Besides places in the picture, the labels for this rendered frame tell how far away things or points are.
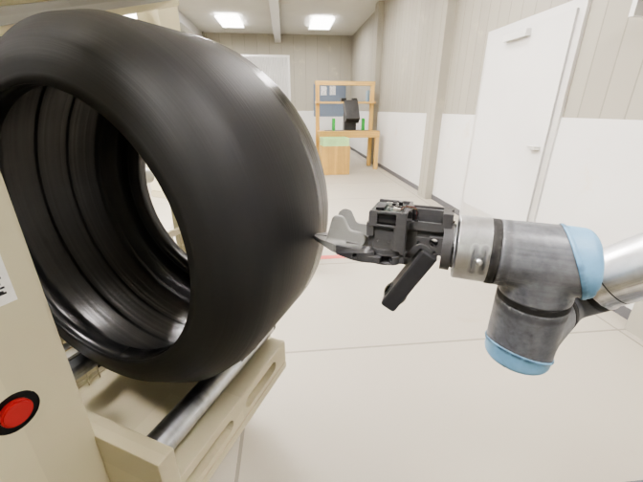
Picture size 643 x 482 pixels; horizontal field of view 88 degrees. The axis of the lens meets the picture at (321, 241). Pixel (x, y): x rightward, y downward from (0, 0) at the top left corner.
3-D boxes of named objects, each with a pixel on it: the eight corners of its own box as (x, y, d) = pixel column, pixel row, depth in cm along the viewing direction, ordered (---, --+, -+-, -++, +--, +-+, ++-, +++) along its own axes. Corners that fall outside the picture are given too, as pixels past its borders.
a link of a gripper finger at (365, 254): (342, 236, 53) (396, 243, 50) (342, 246, 54) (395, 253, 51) (332, 246, 49) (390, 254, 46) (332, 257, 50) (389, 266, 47)
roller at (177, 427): (144, 470, 49) (164, 471, 47) (129, 446, 48) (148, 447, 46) (264, 332, 80) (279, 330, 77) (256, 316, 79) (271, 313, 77)
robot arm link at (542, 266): (595, 320, 40) (625, 246, 36) (481, 300, 44) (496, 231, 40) (573, 281, 48) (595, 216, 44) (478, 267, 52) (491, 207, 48)
